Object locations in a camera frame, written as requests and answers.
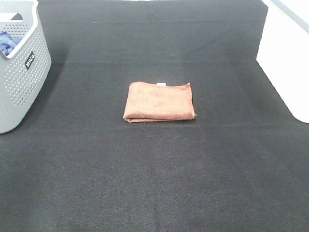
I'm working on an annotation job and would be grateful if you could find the black table cover cloth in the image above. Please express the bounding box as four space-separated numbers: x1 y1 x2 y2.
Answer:
0 0 309 232

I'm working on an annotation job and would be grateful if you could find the white plastic basket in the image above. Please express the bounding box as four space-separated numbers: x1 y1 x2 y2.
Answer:
256 0 309 123

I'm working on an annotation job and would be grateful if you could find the brown microfibre towel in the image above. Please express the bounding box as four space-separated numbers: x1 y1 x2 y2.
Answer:
123 81 196 123

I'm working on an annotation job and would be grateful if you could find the grey perforated laundry basket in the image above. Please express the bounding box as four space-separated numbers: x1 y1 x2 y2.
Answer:
0 0 52 133

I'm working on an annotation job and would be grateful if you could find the blue cloth in basket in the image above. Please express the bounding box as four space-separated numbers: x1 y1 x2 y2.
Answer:
0 32 22 56

